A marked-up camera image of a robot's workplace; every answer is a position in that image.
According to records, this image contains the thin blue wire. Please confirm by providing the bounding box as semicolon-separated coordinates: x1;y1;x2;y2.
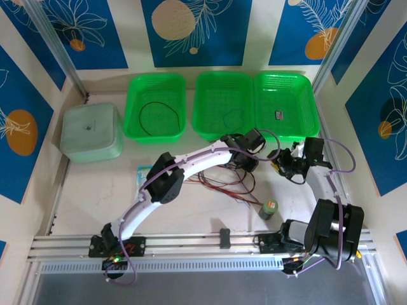
223;109;245;128

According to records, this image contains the thin red wire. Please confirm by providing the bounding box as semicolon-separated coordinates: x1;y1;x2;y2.
186;170;257;195
203;177;265;207

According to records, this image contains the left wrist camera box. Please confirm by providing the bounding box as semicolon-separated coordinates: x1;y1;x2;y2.
244;128;266;153

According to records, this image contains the small black circuit board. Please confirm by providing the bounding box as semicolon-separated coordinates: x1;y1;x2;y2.
282;257;307;275
101;255;130;271

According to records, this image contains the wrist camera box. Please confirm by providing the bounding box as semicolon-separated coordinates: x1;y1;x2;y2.
291;141;306;158
244;128;266;153

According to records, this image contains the aluminium rail frame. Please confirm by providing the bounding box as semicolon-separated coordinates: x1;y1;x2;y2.
27;228;379;264

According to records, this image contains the pale green lidded box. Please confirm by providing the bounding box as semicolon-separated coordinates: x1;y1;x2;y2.
59;102;124;165

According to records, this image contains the slotted grey cable duct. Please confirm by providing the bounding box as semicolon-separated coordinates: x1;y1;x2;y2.
39;257;287;276

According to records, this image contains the thin black wire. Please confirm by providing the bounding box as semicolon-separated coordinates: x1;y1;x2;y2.
139;101;182;136

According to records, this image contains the black clamp block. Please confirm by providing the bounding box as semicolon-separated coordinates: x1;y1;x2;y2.
219;227;231;249

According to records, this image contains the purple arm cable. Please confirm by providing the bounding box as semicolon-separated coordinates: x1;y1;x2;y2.
104;128;281;285
287;138;355;279

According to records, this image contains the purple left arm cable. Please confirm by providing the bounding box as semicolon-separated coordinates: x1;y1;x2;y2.
104;128;281;285

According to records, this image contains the small dark green can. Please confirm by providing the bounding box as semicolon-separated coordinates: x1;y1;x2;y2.
258;198;279;221

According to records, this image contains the green plastic mesh basket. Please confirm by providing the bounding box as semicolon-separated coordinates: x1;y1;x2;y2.
193;71;255;142
123;72;187;146
253;71;321;142

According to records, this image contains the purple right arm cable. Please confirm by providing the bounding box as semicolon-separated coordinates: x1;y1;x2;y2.
287;138;355;279

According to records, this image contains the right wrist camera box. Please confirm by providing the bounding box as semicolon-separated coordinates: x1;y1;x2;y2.
291;141;306;158

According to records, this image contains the aluminium corner post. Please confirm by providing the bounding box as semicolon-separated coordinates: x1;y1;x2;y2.
24;0;92;100
311;0;375;93

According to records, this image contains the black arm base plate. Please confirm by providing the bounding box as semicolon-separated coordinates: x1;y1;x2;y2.
258;233;317;255
88;236;147;258

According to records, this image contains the blue white snack packet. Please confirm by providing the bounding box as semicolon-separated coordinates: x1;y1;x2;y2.
136;164;153;195

